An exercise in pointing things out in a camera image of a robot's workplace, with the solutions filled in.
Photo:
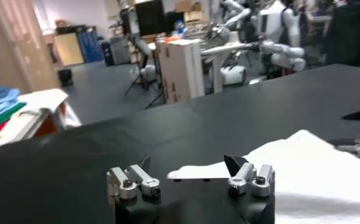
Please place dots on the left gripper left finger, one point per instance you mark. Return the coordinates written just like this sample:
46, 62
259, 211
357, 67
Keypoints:
128, 185

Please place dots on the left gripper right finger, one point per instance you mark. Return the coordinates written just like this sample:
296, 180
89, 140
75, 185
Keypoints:
243, 176

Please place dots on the white t-shirt with red print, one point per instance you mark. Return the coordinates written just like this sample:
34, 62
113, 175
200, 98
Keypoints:
304, 173

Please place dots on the white humanoid robot raised arm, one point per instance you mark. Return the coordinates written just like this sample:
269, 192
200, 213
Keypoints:
237, 15

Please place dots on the stack of folded clothes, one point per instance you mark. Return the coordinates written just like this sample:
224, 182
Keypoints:
6, 117

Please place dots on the white standing desk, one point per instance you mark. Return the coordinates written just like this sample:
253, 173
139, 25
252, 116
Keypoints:
217, 76

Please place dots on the black tripod stand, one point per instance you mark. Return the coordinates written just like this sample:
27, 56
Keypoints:
143, 76

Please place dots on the white draped cloth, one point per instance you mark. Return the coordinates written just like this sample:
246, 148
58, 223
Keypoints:
42, 99

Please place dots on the white side table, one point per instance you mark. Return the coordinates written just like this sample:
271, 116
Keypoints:
18, 131

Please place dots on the tall white cardboard box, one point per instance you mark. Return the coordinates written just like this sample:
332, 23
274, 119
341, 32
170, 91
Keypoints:
179, 70

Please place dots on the black waste bin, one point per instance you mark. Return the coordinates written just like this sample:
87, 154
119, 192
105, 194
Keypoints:
65, 77

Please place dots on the white humanoid robot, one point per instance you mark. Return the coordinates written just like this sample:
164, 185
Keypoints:
274, 21

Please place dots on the blue cabinet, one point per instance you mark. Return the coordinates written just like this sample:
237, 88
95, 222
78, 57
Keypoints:
89, 45

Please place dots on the light blue garment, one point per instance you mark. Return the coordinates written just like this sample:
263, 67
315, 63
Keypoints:
3, 105

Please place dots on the beige wooden cabinet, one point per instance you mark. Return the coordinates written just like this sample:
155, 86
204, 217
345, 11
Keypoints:
68, 48

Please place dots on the clear water bottle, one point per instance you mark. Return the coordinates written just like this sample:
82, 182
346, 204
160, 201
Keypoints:
179, 26

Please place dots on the black panel on tripod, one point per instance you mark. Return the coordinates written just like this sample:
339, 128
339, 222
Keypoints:
149, 18

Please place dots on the brown cardboard box stack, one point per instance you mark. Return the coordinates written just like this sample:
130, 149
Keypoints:
189, 10

